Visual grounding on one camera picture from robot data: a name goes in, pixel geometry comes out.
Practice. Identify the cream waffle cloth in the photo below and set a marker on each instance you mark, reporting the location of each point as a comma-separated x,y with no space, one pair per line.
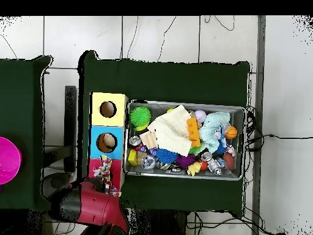
171,132

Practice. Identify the blue spiky ball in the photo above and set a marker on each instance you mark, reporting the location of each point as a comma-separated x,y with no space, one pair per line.
166,156

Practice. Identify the orange plastic compartment tray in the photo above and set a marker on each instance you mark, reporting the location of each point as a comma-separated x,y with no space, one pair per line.
194,133

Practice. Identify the colourful polka dot cloth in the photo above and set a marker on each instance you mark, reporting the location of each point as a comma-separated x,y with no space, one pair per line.
105,169

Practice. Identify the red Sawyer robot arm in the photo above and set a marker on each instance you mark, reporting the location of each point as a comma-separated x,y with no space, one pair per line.
95,208

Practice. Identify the wooden box with three holes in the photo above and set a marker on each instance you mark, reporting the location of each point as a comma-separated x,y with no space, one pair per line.
115,117

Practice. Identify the large green spiky ball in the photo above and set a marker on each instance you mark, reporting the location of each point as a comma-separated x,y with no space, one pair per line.
140,116

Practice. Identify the silver soda can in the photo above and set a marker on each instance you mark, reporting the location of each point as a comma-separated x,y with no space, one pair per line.
135,141

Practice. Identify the purple spiky ball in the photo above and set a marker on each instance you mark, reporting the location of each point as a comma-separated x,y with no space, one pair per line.
185,160

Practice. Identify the dark green table cloth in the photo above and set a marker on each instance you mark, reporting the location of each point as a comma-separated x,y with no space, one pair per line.
166,80

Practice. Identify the mint green knitted cloth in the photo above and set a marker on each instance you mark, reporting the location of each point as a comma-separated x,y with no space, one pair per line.
210,132

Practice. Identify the silver toy robot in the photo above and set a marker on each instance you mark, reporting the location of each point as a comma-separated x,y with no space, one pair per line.
212,163

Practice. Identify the small orange basketball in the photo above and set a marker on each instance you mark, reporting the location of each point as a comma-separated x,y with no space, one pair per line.
231,132

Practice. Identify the small brown football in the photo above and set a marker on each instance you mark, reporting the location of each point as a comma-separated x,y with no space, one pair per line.
229,161

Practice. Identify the grey stand base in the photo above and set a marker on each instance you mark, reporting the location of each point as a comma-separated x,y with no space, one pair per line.
55,182

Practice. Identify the dark green side table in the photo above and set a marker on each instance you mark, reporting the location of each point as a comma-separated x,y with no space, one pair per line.
19,110

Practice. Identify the magenta round disc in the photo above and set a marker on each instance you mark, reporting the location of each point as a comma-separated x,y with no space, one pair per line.
8,160

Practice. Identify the black upright post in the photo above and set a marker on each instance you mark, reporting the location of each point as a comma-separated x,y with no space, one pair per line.
70,122

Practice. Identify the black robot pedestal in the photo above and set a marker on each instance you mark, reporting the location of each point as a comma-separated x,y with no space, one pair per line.
159,224

